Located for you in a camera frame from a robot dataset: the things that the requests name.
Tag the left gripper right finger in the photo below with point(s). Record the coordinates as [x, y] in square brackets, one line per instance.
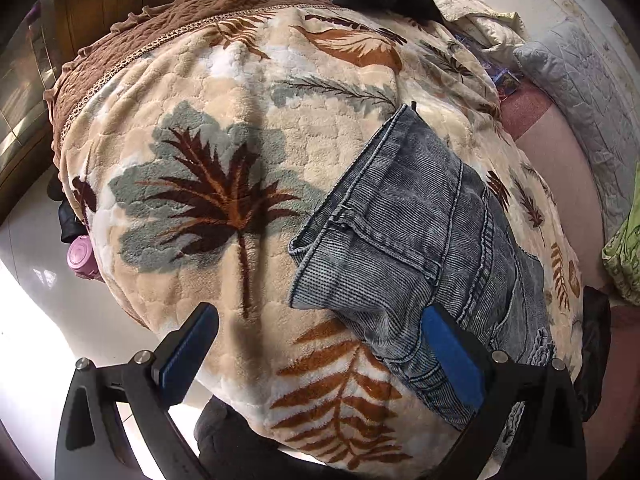
[549, 442]

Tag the pink round container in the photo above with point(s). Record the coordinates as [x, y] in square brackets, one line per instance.
[81, 260]

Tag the leaf pattern fleece blanket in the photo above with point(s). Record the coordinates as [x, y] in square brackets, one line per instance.
[196, 140]

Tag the pink maroon sofa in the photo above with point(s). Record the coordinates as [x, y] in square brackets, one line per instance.
[541, 131]

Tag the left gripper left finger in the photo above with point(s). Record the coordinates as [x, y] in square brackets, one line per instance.
[92, 442]

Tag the grey denim pants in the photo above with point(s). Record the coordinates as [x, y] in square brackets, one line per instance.
[407, 226]

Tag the grey quilted pillow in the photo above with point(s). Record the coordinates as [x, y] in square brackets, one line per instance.
[564, 63]

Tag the black garment on right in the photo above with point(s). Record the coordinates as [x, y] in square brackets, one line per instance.
[596, 346]

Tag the green patterned folded blanket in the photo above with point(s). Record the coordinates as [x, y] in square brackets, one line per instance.
[620, 255]

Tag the cream pillow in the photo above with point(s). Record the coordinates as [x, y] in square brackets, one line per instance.
[498, 33]

